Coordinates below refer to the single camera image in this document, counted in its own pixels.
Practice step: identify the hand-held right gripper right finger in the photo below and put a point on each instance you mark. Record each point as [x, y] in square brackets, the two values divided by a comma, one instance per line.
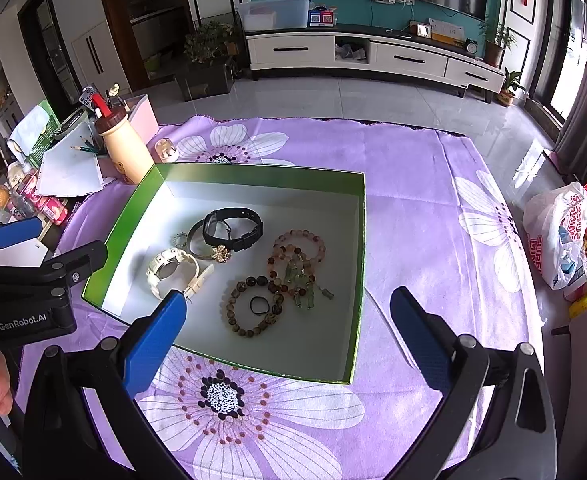
[418, 335]

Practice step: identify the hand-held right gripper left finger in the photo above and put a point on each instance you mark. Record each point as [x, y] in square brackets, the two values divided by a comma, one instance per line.
[156, 335]

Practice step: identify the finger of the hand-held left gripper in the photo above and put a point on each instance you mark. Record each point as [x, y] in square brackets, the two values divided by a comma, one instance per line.
[16, 232]
[81, 260]

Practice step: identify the cream wrist watch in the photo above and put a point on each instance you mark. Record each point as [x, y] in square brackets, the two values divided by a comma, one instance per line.
[166, 269]

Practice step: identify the silver bangle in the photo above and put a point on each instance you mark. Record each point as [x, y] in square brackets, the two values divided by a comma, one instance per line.
[191, 240]

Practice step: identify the gold flower brooch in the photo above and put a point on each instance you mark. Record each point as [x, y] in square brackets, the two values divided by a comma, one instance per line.
[222, 253]

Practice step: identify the green cardboard box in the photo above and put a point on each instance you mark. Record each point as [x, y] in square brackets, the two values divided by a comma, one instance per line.
[293, 340]

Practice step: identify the black wrist watch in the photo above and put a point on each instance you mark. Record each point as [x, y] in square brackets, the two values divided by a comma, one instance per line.
[251, 232]

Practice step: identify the white card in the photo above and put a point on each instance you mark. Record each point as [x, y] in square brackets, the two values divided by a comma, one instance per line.
[21, 255]

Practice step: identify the pink snack packet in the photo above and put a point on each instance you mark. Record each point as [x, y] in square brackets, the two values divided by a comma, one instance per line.
[48, 205]

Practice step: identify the white paper folder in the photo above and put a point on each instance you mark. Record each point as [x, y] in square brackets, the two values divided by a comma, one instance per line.
[68, 170]

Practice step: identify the green packet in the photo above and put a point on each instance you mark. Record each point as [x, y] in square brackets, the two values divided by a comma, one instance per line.
[43, 135]

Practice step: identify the green pencil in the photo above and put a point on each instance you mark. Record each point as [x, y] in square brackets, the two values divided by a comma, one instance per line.
[83, 149]
[93, 146]

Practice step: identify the beige bottle-shaped pen holder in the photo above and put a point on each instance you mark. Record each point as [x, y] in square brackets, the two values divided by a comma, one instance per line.
[123, 150]

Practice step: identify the purple floral cloth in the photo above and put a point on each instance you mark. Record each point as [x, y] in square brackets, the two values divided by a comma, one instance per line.
[413, 200]

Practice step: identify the cream paw toy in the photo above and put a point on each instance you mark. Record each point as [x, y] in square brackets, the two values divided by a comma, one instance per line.
[166, 151]

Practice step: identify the pink box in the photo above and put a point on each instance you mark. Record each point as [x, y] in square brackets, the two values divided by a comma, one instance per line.
[143, 120]

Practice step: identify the small grey calculator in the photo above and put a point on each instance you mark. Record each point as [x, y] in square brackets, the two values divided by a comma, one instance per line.
[89, 96]

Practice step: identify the yellow flat packet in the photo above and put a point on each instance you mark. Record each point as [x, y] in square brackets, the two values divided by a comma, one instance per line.
[586, 305]

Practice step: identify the cream figurine stick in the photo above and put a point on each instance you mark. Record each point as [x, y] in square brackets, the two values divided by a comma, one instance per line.
[115, 91]

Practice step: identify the white printed plastic bag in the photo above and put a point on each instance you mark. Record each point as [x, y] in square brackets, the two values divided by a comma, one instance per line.
[556, 230]

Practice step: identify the grey chair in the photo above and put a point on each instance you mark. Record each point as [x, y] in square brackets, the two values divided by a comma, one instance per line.
[586, 385]

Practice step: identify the dark planter with plant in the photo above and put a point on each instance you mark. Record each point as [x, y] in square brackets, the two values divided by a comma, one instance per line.
[206, 75]

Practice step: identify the small potted plant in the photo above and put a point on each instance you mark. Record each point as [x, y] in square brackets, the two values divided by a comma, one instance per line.
[508, 95]

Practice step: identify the alarm clock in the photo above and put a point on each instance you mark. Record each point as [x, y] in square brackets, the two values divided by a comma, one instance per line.
[471, 46]

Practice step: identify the tall potted plant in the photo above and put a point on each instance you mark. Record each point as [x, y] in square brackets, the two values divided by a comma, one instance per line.
[493, 50]

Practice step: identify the white tv cabinet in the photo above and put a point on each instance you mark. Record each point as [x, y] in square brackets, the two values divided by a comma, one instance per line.
[293, 52]

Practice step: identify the yellow box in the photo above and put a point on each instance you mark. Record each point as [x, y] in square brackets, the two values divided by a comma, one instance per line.
[446, 32]

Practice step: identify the translucent storage box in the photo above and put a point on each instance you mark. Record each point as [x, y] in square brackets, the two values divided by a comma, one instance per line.
[273, 12]

